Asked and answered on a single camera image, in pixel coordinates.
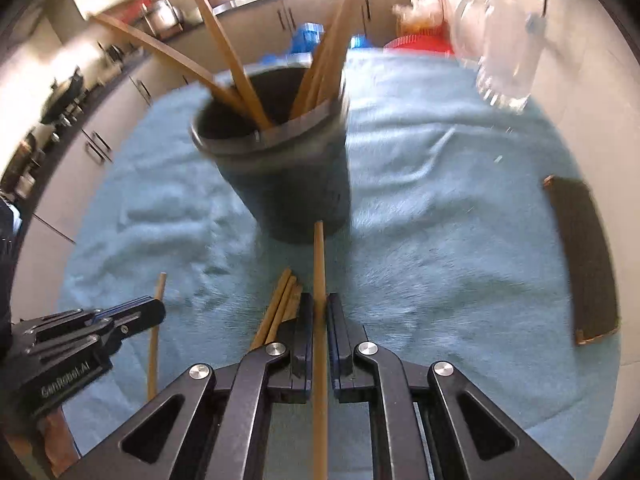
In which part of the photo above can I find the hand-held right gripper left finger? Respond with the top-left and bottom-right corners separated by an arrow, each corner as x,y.
67,292 -> 316,480

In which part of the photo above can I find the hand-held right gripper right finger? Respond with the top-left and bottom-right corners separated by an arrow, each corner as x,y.
326,294 -> 576,480

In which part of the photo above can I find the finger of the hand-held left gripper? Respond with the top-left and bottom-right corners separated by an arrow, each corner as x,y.
29,310 -> 167,357
24,296 -> 167,334

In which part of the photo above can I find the tan wooden chopstick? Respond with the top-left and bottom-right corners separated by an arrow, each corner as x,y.
177,0 -> 273,130
300,0 -> 375,116
290,35 -> 341,121
312,220 -> 329,480
92,12 -> 238,106
320,25 -> 347,106
146,272 -> 167,402

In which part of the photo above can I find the dark grey utensil holder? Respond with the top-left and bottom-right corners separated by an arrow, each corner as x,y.
190,62 -> 353,246

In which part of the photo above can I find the blue terry table cloth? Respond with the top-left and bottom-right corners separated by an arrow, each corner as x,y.
57,47 -> 621,480

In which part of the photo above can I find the black wok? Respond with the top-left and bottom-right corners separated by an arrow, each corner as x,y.
42,67 -> 88,121

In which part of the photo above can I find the smartphone in brown clear case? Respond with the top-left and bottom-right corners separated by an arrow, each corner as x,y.
542,174 -> 621,347

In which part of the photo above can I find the blue plastic bag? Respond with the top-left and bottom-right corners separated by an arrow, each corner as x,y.
290,22 -> 371,58

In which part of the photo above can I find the red plastic basket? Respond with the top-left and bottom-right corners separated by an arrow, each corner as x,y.
382,35 -> 456,57

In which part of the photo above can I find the clear glass mug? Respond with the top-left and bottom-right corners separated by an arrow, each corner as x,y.
445,0 -> 551,113

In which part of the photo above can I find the clear plastic bag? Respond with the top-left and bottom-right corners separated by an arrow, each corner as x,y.
392,0 -> 451,38

